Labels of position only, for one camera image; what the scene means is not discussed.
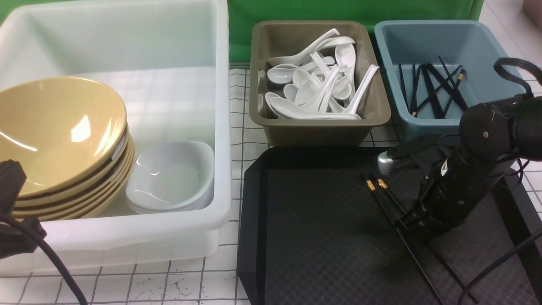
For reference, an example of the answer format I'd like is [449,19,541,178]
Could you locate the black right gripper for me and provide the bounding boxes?
[377,136,517,236]

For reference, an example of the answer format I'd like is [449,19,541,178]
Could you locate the black gold-tipped chopstick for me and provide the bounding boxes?
[361,174,443,305]
[376,178,466,289]

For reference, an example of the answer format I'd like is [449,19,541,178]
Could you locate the yellow noodle bowl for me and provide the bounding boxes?
[0,77,127,198]

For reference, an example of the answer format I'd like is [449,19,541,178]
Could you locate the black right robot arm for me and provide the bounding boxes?
[378,57,541,235]

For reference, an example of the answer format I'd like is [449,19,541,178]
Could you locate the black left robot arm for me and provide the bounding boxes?
[0,160,47,259]

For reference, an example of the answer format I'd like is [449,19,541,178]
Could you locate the yellow stacked bowl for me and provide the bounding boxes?
[15,127,129,208]
[12,135,134,221]

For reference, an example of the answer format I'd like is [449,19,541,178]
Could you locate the gold-tipped chopstick in bin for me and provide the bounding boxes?
[412,70,466,118]

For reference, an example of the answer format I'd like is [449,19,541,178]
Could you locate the black chopstick in bin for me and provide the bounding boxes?
[426,63,468,112]

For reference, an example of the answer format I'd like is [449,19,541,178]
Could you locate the blue plastic chopstick bin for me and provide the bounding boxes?
[374,20,524,140]

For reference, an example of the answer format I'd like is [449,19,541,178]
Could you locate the white soup spoon right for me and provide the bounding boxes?
[343,64,379,114]

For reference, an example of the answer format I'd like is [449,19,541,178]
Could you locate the black plastic serving tray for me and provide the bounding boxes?
[237,147,541,305]

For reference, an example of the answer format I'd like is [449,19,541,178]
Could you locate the olive plastic spoon bin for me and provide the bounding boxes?
[246,20,392,147]

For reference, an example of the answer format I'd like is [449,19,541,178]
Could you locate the white checkered tablecloth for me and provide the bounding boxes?
[1,67,541,305]

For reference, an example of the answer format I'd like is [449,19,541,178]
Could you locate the green backdrop cloth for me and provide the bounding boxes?
[228,0,483,62]

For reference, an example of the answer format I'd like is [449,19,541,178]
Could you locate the stacked white dishes in bin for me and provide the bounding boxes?
[125,141,215,214]

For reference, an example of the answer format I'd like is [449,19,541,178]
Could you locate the large white plastic bin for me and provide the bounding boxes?
[1,0,232,270]

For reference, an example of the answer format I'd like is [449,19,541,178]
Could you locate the black cable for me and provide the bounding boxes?
[0,212,88,305]

